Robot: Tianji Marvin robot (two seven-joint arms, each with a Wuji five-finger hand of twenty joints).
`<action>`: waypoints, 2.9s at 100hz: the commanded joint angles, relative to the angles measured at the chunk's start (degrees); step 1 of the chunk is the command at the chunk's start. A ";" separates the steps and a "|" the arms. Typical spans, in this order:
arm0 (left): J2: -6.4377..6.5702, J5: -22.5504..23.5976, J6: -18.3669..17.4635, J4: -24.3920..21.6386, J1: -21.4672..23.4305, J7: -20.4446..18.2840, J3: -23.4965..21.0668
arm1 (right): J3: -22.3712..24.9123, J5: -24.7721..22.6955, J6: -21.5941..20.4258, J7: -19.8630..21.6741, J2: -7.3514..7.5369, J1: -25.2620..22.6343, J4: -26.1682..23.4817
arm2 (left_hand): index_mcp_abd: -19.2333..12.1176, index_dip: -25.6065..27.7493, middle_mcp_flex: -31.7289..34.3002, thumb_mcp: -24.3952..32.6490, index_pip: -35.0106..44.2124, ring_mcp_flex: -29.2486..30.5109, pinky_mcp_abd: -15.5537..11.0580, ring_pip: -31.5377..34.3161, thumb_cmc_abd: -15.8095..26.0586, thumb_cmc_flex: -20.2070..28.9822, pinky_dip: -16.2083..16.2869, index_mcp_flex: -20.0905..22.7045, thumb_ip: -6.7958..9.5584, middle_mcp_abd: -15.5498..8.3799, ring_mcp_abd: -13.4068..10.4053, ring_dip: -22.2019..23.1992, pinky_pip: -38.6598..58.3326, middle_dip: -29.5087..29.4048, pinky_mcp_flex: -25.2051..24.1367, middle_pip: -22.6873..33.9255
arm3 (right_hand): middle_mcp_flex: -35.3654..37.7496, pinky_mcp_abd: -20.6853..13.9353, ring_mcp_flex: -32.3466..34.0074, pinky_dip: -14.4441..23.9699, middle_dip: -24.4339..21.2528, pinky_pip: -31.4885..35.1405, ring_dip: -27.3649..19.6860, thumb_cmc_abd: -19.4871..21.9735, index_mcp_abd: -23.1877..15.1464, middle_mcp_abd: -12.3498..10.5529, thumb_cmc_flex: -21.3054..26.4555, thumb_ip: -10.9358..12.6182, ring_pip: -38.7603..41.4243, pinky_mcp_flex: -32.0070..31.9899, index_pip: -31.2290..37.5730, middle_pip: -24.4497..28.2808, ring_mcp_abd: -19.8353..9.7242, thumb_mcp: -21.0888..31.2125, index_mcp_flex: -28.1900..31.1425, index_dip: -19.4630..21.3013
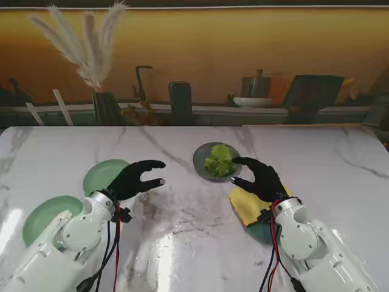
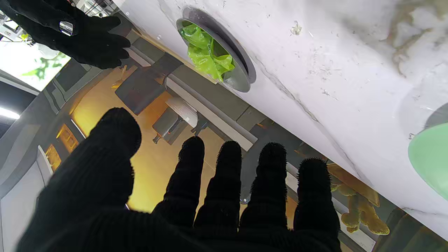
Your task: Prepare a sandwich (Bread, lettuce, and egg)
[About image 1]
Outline dark leaning board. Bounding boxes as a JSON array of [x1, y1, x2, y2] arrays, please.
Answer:
[[282, 74, 345, 124]]

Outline long white stick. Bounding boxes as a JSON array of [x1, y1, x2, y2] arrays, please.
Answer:
[[52, 89, 74, 126]]

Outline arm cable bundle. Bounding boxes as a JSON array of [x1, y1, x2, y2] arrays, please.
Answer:
[[256, 202, 308, 292], [75, 205, 132, 292]]

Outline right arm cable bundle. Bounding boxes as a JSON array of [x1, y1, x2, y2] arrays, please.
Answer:
[[256, 202, 308, 292]]

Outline grey round plate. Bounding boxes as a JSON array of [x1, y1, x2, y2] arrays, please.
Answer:
[[192, 141, 243, 183]]

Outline short white stick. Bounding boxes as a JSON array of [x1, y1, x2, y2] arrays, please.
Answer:
[[26, 102, 46, 126]]

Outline light green egg plate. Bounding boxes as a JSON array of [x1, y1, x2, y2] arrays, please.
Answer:
[[22, 196, 84, 247]]

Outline green lettuce leaf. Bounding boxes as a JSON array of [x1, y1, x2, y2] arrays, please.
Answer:
[[204, 144, 235, 179]]

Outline dark green ribbed vase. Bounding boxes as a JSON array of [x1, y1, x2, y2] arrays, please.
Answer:
[[92, 91, 122, 125]]

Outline white pampas grass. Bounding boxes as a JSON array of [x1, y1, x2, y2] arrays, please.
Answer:
[[29, 1, 128, 92]]

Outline black cylindrical canister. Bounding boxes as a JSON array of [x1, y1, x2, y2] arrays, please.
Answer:
[[168, 81, 193, 126]]

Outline black kitchen faucet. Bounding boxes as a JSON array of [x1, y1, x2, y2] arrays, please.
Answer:
[[133, 65, 153, 103]]

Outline yellow plush toy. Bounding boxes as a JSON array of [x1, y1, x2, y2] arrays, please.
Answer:
[[120, 102, 159, 126]]

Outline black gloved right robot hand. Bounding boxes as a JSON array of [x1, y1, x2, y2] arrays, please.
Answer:
[[230, 156, 289, 203]]

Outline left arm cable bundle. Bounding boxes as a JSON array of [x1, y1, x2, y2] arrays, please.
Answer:
[[75, 205, 132, 292]]

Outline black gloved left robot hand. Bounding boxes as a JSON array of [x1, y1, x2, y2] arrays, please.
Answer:
[[106, 160, 167, 202]]

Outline grey lidded pot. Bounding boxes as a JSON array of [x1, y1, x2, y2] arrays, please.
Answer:
[[241, 69, 272, 98]]

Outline white bowl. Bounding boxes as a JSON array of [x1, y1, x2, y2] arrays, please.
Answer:
[[233, 97, 274, 108]]

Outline teal round plate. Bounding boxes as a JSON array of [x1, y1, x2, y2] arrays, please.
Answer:
[[243, 212, 274, 244]]

